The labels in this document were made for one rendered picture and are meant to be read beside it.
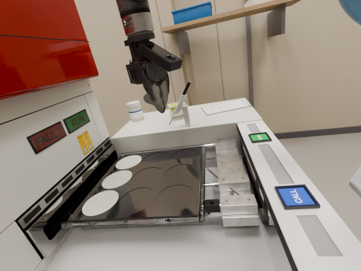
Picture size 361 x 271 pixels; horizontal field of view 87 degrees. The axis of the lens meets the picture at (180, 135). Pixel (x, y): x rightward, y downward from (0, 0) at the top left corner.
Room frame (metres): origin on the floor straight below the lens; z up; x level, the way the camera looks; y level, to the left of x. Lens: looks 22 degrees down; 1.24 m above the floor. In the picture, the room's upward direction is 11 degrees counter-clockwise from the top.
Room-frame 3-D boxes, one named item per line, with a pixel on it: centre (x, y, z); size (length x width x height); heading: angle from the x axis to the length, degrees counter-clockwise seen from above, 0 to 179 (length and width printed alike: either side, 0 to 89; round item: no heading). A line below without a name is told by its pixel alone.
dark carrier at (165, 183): (0.53, 0.13, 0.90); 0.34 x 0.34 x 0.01; 78
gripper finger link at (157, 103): (0.56, 0.06, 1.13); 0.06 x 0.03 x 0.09; 48
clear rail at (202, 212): (0.50, -0.05, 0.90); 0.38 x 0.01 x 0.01; 168
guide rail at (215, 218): (0.41, 0.10, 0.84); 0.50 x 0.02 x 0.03; 78
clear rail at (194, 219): (0.36, 0.17, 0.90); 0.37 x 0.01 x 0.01; 78
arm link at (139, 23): (0.56, 0.05, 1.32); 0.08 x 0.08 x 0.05
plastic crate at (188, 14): (2.05, -0.34, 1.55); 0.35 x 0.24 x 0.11; 75
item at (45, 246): (0.56, 0.34, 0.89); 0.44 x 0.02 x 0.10; 168
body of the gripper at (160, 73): (0.57, 0.05, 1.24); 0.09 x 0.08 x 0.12; 48
